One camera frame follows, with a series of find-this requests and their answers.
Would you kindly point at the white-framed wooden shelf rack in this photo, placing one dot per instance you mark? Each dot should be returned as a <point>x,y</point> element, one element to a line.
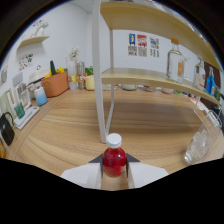
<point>97,66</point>

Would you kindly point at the metal canister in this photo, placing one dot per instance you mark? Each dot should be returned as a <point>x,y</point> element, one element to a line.
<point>80,75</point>

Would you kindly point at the blue and red poster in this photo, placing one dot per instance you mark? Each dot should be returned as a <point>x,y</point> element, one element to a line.
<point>154,46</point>

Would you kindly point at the small green block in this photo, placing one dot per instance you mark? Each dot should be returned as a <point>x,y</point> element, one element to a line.
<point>20,110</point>

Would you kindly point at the clear glass with ice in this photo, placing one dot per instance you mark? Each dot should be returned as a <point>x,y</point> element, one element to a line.
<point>200,145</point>

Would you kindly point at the yellow cup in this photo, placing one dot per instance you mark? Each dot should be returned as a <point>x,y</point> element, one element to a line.
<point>89,83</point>

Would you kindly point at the orange storage basket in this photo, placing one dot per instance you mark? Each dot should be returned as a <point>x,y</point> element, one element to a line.
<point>56,85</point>

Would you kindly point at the blue and yellow poster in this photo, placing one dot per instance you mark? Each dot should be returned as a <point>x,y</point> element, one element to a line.
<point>132,44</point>

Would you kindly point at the round bowl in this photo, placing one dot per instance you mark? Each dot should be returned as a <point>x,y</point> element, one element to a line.
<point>128,87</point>

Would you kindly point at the white vase with flowers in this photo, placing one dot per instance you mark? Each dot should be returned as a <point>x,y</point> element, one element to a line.
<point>72,71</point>

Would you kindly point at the black kettle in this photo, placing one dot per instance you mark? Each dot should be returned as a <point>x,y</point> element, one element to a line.
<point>6,131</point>

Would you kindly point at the blue liquid bottle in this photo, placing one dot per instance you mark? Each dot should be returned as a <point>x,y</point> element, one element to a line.
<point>210,85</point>

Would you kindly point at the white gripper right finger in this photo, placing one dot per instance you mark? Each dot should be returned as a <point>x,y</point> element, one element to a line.
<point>146,174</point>

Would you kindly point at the blue and white cup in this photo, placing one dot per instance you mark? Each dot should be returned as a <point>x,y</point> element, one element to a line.
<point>40,97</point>

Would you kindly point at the white tray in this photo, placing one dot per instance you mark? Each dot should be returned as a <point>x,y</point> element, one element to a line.
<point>26,118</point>

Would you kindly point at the red and white poster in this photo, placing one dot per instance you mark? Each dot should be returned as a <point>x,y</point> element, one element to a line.
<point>142,45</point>

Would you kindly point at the clear bottle red label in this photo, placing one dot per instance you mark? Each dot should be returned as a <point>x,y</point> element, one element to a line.
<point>199,78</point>

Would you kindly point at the red liquid bottle white cap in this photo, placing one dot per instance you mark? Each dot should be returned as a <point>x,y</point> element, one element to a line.
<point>114,161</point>

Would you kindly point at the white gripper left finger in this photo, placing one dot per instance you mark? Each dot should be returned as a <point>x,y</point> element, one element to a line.
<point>83,175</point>

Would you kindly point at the wooden wall shelf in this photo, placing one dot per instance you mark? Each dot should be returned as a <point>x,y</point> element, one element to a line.
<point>33,40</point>

